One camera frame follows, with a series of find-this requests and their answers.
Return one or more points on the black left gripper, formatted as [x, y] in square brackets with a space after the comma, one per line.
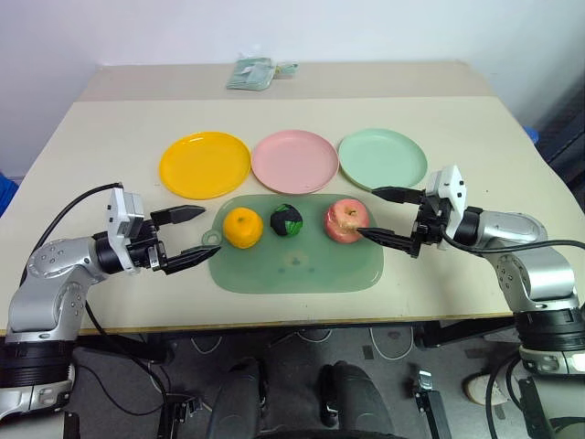
[147, 253]

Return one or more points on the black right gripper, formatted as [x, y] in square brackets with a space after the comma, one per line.
[429, 224]

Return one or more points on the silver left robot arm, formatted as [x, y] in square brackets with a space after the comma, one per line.
[50, 279]

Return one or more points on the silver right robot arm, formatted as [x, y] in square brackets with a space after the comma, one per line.
[530, 270]

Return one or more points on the orange mandarin fruit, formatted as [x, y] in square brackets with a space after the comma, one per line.
[243, 228]

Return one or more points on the light green plastic plate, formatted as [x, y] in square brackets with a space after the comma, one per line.
[381, 157]

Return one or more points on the yellow plastic plate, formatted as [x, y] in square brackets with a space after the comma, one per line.
[205, 164]

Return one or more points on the dark green avocado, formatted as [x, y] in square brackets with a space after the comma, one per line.
[287, 221]

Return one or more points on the pink plastic plate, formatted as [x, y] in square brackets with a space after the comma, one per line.
[294, 160]

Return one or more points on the red apple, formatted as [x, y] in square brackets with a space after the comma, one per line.
[345, 219]

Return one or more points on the translucent green cutting mat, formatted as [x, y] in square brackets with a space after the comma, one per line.
[297, 270]

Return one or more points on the blue plastic container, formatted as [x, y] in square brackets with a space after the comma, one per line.
[534, 135]

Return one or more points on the green packet in clear wrap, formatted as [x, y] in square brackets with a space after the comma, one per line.
[249, 75]

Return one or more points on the dark rounded shape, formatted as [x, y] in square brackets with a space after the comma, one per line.
[354, 402]
[237, 402]

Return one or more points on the black metal stand leg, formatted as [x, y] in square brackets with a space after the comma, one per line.
[429, 402]
[176, 414]

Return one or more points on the small clear plastic bag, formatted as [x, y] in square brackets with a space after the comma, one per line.
[287, 68]

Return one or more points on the blue crate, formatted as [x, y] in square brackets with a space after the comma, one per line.
[7, 192]

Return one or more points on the black office chair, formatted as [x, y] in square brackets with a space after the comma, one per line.
[566, 137]

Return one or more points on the white shoe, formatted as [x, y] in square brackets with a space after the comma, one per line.
[486, 388]

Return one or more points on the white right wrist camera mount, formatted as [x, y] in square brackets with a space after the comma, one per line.
[450, 187]

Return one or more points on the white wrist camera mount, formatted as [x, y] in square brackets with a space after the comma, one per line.
[450, 187]
[124, 215]

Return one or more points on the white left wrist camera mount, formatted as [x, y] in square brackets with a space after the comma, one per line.
[124, 215]

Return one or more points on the black table frame bar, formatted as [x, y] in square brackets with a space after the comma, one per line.
[461, 331]

